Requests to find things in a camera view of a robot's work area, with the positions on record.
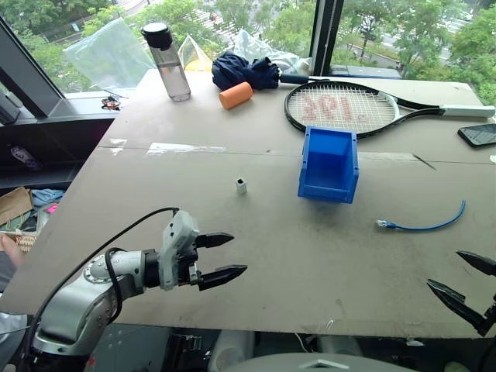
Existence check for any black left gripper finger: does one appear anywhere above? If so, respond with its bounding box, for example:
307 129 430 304
198 264 249 292
195 232 236 250

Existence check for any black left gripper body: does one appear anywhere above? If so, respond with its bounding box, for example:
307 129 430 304
176 234 205 290

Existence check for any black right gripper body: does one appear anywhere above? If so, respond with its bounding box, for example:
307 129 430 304
483 292 496 337

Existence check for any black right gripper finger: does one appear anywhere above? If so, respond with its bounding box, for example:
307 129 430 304
426 278 488 337
456 250 496 277

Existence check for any white rounded container under table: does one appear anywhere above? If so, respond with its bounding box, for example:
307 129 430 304
208 331 256 371

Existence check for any blue plastic storage bin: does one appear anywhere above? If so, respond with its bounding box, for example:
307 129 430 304
297 125 360 205

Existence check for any grey rounded robot body shape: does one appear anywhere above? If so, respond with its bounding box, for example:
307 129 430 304
219 351 422 372

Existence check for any black smartphone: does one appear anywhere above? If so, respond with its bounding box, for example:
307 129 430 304
457 123 496 149

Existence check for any orange foam cylinder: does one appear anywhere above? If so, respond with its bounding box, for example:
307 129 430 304
218 81 254 111

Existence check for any light blue cloth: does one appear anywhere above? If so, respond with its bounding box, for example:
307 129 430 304
30 188 66 213

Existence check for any woven wicker basket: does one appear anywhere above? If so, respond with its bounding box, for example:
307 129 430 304
0 227 40 253

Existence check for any navy folded umbrella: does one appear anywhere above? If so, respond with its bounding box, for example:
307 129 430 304
211 50 331 93

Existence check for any clear black-lid water bottle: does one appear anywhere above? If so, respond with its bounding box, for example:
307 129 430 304
140 22 192 103

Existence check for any bystander bare limb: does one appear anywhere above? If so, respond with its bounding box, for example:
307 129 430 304
0 233 24 269

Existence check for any clear bag with yellow item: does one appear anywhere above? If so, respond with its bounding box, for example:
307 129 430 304
177 33 215 73

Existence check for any brown paper bag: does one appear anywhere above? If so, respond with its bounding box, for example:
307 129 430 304
0 186 36 227

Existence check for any black white tennis racket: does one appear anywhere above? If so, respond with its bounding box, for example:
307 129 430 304
283 79 496 141

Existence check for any crumpled clear plastic bag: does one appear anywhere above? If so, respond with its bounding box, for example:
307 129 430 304
233 28 312 75

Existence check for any large clear plastic bag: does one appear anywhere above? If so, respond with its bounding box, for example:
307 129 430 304
63 16 157 91

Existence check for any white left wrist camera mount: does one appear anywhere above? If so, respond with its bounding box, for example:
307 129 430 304
160 210 200 291

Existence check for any blue Ethernet cable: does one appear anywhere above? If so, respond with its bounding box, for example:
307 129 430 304
376 199 467 233

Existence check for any black window frame post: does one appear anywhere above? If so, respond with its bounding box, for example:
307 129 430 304
308 0 345 78

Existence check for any slanted black window frame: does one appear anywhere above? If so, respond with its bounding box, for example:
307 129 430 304
0 15 66 120

